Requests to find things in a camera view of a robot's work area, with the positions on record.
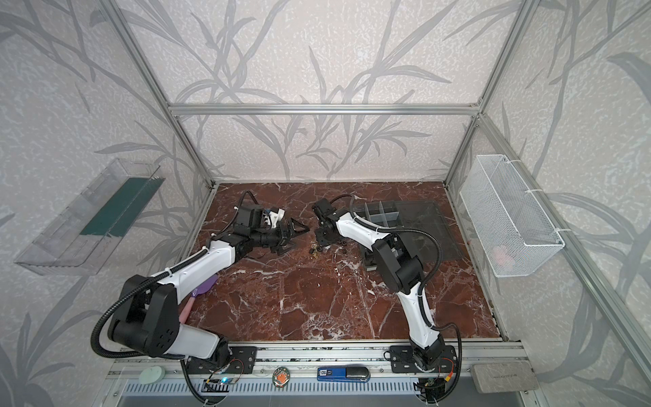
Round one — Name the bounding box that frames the grey compartment organizer box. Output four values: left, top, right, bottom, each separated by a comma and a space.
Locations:
353, 200, 408, 271

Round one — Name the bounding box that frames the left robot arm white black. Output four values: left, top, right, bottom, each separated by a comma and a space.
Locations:
90, 203, 310, 366

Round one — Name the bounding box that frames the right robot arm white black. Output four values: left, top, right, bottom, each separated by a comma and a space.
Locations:
312, 198, 462, 372

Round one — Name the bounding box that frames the pile of screws and nuts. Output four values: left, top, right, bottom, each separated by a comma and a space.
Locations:
309, 243, 349, 262

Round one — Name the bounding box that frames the pink purple spatula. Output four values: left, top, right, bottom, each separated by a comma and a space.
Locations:
179, 274, 220, 324

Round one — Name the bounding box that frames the blue black usb device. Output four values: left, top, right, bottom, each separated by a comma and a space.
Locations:
316, 366, 371, 383

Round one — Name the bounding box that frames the round orange button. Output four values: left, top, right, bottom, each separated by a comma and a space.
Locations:
272, 366, 291, 388

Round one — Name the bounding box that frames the white round disc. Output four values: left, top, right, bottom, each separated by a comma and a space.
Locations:
138, 366, 166, 386

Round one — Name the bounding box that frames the pink object in basket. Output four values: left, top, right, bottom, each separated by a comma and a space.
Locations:
492, 245, 515, 271

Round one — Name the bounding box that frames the grey rectangular pad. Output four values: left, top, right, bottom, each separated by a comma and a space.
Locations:
471, 361, 539, 394

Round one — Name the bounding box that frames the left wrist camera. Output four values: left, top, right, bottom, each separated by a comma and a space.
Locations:
263, 208, 285, 229

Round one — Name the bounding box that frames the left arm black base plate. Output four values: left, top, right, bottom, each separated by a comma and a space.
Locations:
186, 346, 258, 375

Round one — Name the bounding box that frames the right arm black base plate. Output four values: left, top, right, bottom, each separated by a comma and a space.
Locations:
383, 345, 458, 375

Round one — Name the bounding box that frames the clear plastic wall bin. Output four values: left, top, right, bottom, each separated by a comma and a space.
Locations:
15, 159, 165, 276

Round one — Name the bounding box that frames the white wire mesh basket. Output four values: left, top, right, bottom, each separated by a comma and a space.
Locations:
460, 154, 566, 277

